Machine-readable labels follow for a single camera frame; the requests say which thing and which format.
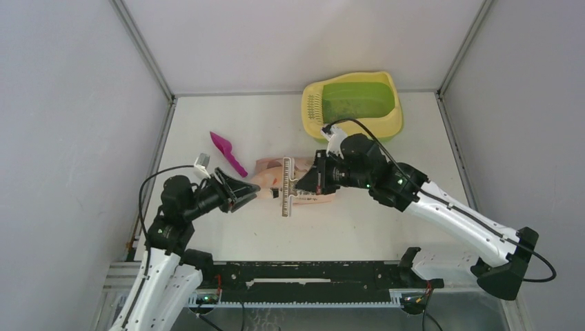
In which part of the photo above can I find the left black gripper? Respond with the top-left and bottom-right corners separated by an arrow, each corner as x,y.
184,167 -> 260,220

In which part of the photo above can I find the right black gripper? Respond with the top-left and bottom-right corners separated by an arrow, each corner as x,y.
295,151 -> 371,196

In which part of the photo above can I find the black sealing clip strip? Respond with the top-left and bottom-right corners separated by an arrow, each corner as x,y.
281,157 -> 298,217

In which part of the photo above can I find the pink cat litter bag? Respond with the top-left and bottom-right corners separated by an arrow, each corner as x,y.
250,157 -> 335,205

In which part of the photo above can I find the magenta plastic scoop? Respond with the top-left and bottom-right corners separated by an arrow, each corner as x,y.
210,132 -> 248,178

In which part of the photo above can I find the green cat litter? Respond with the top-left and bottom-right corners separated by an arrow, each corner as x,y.
322,96 -> 395,123

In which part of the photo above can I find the yellow green litter box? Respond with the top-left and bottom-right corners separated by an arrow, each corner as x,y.
301,71 -> 404,141

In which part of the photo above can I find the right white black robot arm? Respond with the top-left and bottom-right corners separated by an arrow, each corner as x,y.
295,134 -> 539,301

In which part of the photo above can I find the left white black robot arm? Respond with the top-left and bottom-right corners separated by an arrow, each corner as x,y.
111,168 -> 261,330

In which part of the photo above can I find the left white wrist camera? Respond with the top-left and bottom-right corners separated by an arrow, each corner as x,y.
193,153 -> 211,180

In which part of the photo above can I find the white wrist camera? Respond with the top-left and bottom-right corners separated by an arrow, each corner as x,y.
321,124 -> 348,159
193,153 -> 211,180

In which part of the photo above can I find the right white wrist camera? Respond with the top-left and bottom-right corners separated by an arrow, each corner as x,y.
321,124 -> 348,159

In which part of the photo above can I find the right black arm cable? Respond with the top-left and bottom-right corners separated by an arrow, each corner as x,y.
322,119 -> 557,284

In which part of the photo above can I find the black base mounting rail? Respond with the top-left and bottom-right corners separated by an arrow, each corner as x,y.
200,261 -> 444,299

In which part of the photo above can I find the white slotted cable duct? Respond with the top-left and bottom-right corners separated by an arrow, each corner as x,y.
185,292 -> 404,308

